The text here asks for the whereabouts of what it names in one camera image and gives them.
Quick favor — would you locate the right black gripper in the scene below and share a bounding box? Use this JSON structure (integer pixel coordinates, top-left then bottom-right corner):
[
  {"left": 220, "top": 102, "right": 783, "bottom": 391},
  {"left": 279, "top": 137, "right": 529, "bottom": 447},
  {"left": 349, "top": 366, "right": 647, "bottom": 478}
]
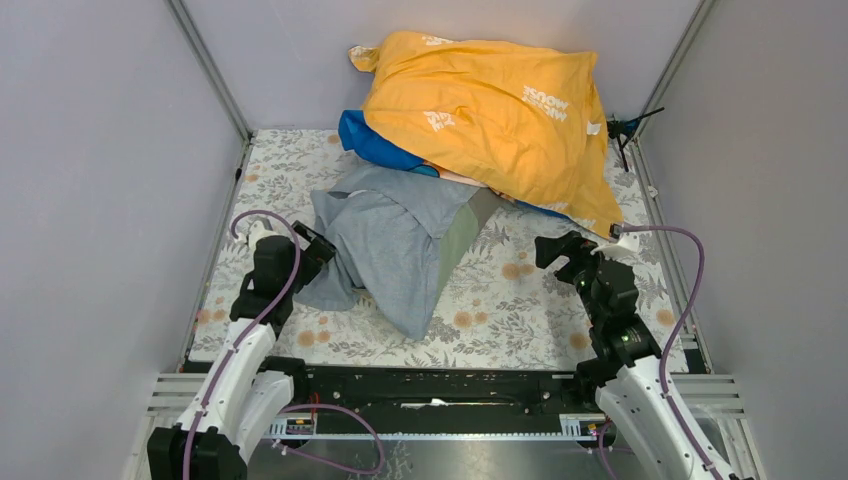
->
[{"left": 533, "top": 230, "right": 622, "bottom": 324}]

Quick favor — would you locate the grey blue pillowcase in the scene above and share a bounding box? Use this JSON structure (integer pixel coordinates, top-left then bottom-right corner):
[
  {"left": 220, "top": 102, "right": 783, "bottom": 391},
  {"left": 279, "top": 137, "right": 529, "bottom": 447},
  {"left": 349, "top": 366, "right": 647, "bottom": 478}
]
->
[{"left": 295, "top": 164, "right": 504, "bottom": 340}]

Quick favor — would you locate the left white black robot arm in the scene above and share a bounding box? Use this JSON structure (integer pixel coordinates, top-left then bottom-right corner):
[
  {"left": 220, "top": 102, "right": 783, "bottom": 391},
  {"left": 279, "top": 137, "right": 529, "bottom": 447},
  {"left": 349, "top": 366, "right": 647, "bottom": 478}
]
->
[{"left": 146, "top": 210, "right": 336, "bottom": 479}]

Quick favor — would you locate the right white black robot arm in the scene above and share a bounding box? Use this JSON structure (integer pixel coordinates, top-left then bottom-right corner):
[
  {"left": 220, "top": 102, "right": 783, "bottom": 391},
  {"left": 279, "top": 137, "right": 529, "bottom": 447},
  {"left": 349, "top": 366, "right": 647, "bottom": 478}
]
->
[{"left": 534, "top": 231, "right": 740, "bottom": 479}]

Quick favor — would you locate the blue pillow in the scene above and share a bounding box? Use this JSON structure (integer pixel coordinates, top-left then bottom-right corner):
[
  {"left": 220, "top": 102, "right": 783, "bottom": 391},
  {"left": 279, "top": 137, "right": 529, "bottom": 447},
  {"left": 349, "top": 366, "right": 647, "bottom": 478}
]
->
[{"left": 338, "top": 110, "right": 439, "bottom": 178}]

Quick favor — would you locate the orange printed pillow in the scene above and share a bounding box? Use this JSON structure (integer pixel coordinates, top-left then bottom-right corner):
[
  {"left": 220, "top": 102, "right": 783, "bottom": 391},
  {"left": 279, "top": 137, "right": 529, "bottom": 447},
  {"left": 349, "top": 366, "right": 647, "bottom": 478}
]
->
[{"left": 348, "top": 31, "right": 623, "bottom": 236}]

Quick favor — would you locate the floral bed sheet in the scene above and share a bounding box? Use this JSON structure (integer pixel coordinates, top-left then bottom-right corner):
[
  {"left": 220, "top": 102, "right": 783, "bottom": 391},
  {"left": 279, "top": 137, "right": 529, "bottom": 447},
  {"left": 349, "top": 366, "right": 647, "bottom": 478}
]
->
[{"left": 187, "top": 129, "right": 678, "bottom": 371}]

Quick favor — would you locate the black tripod stand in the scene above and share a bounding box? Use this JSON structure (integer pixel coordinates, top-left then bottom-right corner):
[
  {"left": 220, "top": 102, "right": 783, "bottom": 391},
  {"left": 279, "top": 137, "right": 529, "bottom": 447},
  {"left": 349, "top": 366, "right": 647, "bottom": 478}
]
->
[{"left": 606, "top": 107, "right": 665, "bottom": 172}]

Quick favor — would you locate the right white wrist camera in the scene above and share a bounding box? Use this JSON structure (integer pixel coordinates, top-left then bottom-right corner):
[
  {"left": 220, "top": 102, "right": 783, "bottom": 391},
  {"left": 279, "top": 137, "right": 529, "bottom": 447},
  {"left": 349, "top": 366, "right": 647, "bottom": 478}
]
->
[{"left": 591, "top": 231, "right": 640, "bottom": 259}]

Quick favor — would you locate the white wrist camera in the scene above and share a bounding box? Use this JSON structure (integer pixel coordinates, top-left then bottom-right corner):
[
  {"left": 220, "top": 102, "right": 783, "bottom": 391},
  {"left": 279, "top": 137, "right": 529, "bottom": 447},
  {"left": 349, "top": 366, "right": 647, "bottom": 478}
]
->
[
  {"left": 591, "top": 231, "right": 640, "bottom": 259},
  {"left": 247, "top": 219, "right": 277, "bottom": 251}
]

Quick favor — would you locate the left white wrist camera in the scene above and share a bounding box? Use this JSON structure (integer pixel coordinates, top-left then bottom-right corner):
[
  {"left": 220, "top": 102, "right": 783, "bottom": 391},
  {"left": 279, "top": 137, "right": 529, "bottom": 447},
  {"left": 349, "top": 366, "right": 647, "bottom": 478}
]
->
[{"left": 247, "top": 219, "right": 277, "bottom": 251}]

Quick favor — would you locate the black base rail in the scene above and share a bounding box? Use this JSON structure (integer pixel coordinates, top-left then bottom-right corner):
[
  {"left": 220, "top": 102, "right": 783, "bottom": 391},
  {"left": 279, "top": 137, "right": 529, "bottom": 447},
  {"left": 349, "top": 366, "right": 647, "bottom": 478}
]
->
[{"left": 258, "top": 357, "right": 601, "bottom": 440}]

